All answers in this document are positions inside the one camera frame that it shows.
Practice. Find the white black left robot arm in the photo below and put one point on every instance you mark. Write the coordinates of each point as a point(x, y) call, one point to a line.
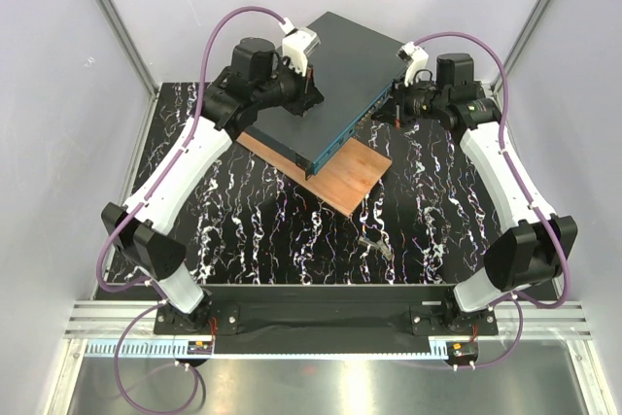
point(260, 76)

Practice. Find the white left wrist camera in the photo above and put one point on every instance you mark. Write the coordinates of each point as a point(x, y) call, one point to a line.
point(297, 46)

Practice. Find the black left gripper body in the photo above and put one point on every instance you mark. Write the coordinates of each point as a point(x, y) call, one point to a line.
point(289, 87)

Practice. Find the dark grey network switch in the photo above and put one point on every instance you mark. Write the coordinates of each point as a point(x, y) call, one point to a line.
point(354, 69)

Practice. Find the left aluminium frame post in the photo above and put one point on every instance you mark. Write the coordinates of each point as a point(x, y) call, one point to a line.
point(120, 31)

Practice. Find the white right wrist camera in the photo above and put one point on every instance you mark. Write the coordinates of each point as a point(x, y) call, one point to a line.
point(415, 58)

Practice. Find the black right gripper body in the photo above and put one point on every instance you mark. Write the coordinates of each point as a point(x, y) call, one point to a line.
point(410, 102)

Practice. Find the wooden board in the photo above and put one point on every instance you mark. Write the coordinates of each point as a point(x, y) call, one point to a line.
point(343, 182)

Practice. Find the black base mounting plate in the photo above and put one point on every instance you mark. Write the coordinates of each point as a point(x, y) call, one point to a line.
point(326, 321)

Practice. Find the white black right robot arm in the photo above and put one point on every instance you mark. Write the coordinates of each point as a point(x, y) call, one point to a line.
point(534, 240)

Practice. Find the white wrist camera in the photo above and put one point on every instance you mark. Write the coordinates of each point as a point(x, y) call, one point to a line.
point(415, 58)
point(297, 46)

